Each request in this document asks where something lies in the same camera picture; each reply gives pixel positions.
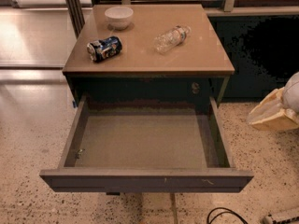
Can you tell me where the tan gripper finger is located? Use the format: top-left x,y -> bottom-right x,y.
249,88 -> 284,116
248,109 -> 299,131

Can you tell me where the grey top drawer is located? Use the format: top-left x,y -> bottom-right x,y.
40,97 -> 253,193

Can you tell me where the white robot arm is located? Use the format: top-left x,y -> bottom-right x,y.
247,72 -> 299,131

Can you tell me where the brown drawer cabinet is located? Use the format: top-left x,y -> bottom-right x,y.
63,5 -> 235,112

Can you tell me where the dark low side cabinet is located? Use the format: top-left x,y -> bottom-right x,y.
208,13 -> 299,101

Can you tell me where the grey power strip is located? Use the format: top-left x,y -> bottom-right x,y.
263,207 -> 299,224

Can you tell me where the clear plastic bottle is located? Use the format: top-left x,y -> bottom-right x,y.
154,25 -> 191,54

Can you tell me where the white ceramic bowl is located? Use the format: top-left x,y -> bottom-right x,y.
105,7 -> 134,30

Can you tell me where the blue soda can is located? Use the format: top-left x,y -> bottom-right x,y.
87,36 -> 122,63

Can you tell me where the black cable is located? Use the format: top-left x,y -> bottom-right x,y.
206,206 -> 249,224

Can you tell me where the metal window frame post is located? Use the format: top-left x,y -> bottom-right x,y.
65,0 -> 85,37

